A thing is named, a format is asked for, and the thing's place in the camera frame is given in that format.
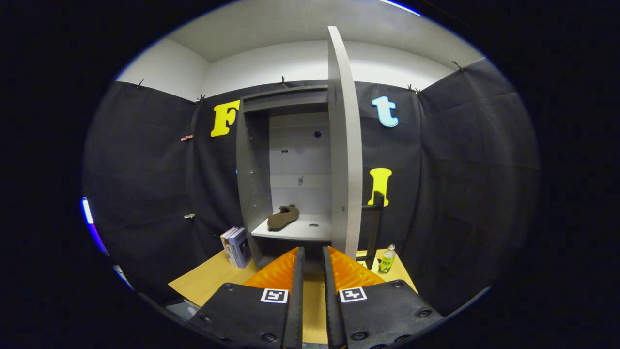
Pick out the grey shoe cabinet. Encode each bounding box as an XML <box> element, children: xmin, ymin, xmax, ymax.
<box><xmin>236</xmin><ymin>85</ymin><xmax>335</xmax><ymax>274</ymax></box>

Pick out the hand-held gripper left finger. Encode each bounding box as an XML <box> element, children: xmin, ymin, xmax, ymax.
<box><xmin>187</xmin><ymin>246</ymin><xmax>306</xmax><ymax>349</ymax></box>

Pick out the brown fuzzy shoe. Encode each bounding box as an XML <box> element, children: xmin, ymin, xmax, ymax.
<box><xmin>267</xmin><ymin>204</ymin><xmax>300</xmax><ymax>231</ymax></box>

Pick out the green label bottle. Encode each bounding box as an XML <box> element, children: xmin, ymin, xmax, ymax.
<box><xmin>379</xmin><ymin>244</ymin><xmax>396</xmax><ymax>274</ymax></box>

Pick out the beige shoe cabinet door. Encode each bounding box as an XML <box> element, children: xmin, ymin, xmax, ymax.
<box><xmin>327</xmin><ymin>26</ymin><xmax>363</xmax><ymax>259</ymax></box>

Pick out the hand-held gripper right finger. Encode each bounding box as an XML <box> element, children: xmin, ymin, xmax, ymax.
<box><xmin>322</xmin><ymin>245</ymin><xmax>445</xmax><ymax>349</ymax></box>

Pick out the black door handle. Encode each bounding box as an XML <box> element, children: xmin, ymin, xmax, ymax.
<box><xmin>362</xmin><ymin>193</ymin><xmax>386</xmax><ymax>270</ymax></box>

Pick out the white book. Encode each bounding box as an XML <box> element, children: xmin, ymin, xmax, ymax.
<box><xmin>220</xmin><ymin>227</ymin><xmax>240</xmax><ymax>267</ymax></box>

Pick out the black backdrop cloth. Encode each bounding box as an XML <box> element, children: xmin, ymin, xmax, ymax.
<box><xmin>82</xmin><ymin>57</ymin><xmax>541</xmax><ymax>316</ymax></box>

